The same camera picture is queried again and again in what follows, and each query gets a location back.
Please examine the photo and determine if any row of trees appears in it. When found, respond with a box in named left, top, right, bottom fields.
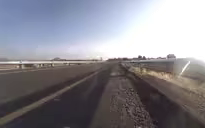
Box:
left=106, top=53, right=178, bottom=62

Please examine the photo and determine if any metal guardrail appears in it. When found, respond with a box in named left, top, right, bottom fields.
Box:
left=0, top=59, right=103, bottom=70

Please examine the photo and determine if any slanted pale pole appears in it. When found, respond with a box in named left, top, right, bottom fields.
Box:
left=177, top=60, right=192, bottom=79

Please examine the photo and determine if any grey wall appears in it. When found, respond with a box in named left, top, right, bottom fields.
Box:
left=136, top=58, right=205, bottom=83

